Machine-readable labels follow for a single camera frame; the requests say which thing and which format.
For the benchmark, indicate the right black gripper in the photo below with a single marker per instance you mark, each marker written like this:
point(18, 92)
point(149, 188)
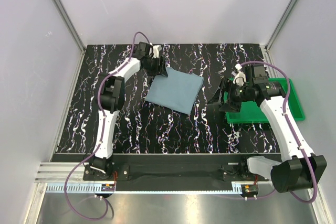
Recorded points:
point(230, 105)

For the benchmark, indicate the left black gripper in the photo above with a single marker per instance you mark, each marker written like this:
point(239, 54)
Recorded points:
point(159, 70)

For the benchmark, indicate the blue-grey t shirt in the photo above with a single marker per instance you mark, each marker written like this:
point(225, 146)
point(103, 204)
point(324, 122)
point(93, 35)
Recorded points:
point(178, 91)

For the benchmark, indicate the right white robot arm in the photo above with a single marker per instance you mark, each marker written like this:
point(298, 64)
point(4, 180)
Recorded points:
point(299, 168)

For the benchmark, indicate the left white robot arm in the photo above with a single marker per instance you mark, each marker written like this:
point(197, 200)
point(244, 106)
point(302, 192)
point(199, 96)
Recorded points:
point(111, 98)

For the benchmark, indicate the green plastic tray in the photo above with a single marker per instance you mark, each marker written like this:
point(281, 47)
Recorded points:
point(250, 113)

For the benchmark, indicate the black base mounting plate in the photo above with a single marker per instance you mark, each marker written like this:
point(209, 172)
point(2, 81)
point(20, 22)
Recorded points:
point(209, 162)

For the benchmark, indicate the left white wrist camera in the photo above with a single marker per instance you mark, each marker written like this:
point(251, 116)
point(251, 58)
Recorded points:
point(156, 51)

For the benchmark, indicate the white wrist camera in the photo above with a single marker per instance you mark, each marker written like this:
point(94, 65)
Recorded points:
point(156, 51)
point(239, 77)

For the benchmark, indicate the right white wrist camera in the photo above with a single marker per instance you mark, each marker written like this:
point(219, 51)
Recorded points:
point(239, 77)

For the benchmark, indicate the left aluminium frame post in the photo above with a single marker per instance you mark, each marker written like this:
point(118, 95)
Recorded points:
point(69, 24)

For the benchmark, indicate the aluminium frame post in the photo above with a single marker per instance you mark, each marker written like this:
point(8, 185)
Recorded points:
point(280, 25)
point(69, 24)

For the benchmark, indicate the grey slotted cable duct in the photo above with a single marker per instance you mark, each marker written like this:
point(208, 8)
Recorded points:
point(125, 188)

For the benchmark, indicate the right aluminium frame post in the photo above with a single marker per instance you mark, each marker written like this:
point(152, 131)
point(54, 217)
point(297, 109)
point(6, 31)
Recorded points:
point(280, 25)

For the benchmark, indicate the aluminium cross rail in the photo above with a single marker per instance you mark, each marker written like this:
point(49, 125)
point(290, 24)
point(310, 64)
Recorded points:
point(53, 172)

